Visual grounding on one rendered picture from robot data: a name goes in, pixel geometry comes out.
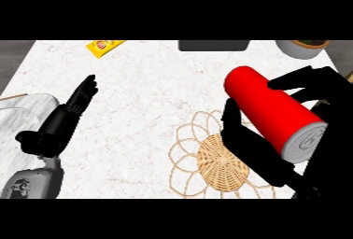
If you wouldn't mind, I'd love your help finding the woven wicker placemat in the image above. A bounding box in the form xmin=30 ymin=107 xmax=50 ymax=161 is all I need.
xmin=167 ymin=109 xmax=279 ymax=200

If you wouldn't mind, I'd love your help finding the yellow snack packet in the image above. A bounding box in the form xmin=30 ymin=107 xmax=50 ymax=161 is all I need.
xmin=84 ymin=39 xmax=127 ymax=60

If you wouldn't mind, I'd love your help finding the grey plant pot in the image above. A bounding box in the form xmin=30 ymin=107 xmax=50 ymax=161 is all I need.
xmin=275 ymin=39 xmax=331 ymax=61

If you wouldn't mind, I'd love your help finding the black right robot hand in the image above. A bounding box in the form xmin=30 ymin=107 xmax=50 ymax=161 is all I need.
xmin=219 ymin=65 xmax=353 ymax=200

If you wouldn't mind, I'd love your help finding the red can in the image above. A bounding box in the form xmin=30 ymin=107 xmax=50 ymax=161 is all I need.
xmin=223 ymin=65 xmax=329 ymax=164

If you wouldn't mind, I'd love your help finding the dark grey appliance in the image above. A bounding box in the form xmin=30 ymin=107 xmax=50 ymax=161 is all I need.
xmin=177 ymin=39 xmax=251 ymax=52

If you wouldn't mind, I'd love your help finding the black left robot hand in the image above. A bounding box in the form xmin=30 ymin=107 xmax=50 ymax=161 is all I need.
xmin=13 ymin=74 xmax=99 ymax=159

